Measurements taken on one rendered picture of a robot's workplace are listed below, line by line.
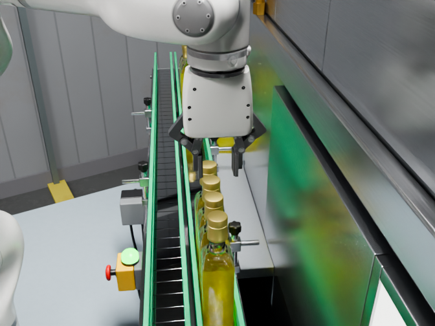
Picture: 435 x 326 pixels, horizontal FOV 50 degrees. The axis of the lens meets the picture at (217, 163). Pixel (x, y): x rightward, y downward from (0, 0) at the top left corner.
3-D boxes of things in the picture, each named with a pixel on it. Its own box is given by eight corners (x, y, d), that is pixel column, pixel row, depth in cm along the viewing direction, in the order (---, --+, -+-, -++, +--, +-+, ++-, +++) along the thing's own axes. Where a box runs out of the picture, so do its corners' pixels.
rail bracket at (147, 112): (153, 134, 168) (151, 100, 161) (133, 136, 167) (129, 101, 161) (153, 130, 172) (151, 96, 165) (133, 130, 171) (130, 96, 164)
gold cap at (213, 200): (224, 222, 83) (224, 201, 81) (204, 222, 82) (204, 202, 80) (223, 210, 86) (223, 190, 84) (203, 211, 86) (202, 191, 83)
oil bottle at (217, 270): (233, 343, 89) (235, 257, 78) (203, 346, 88) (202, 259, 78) (230, 321, 94) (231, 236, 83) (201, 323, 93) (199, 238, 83)
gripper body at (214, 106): (250, 50, 68) (247, 121, 73) (179, 52, 67) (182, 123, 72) (259, 66, 61) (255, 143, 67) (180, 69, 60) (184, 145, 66)
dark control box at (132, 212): (148, 225, 142) (146, 202, 138) (122, 227, 141) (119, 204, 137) (149, 209, 149) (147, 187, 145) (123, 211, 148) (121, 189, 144)
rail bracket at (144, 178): (151, 208, 128) (147, 166, 122) (124, 209, 128) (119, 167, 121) (151, 200, 132) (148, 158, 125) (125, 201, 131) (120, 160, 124)
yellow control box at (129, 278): (145, 291, 118) (144, 269, 115) (116, 293, 118) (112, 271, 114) (147, 271, 124) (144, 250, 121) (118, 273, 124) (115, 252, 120)
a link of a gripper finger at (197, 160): (200, 130, 71) (201, 169, 74) (179, 131, 71) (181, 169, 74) (202, 140, 68) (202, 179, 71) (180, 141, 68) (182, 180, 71)
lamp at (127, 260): (138, 266, 116) (138, 256, 114) (120, 267, 115) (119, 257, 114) (140, 253, 119) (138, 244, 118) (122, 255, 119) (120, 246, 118)
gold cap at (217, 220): (229, 242, 78) (229, 221, 76) (208, 244, 77) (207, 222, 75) (226, 229, 81) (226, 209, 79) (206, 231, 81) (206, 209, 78)
